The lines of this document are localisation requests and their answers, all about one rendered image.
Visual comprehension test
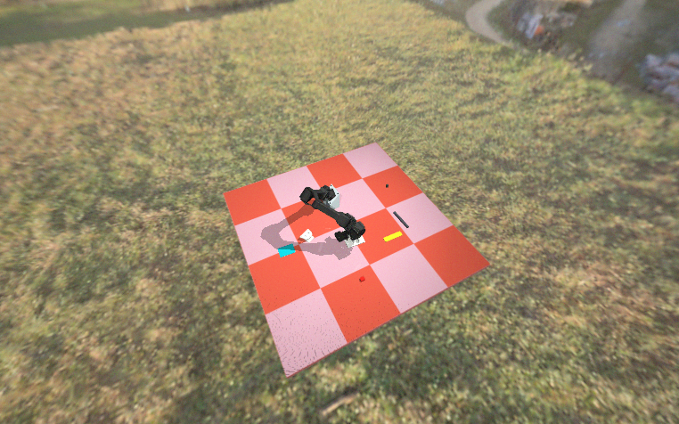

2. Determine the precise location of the cyan flat rectangular block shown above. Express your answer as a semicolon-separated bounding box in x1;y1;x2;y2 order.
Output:
278;244;296;257

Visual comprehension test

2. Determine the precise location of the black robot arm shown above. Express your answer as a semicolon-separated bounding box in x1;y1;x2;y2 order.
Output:
299;185;366;241

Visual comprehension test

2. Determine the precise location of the yellow flat block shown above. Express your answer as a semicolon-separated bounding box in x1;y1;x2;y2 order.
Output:
383;231;403;242

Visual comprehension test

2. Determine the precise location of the dark grey long flat bar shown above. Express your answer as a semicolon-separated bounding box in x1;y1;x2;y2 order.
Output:
393;211;409;228

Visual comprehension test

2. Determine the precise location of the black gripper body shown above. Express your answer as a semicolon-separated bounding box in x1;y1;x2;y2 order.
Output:
334;221;365;242

